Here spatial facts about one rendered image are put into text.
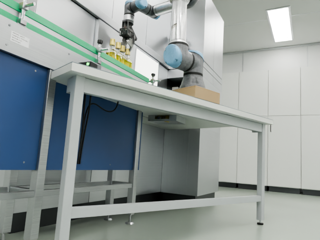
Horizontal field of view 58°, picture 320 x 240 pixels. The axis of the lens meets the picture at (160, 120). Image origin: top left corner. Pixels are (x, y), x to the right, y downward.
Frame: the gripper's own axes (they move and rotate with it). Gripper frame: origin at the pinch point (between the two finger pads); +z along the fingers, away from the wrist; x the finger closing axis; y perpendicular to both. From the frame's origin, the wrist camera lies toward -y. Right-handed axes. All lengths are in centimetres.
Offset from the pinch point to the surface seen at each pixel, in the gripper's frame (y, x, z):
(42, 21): 84, 14, 20
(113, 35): 2.5, -12.3, -11.9
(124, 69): 21.1, 13.3, 21.9
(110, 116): 31, 13, 53
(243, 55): -417, -4, -147
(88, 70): 77, 36, 42
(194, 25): -97, 11, -62
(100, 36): 15.7, -12.3, -5.2
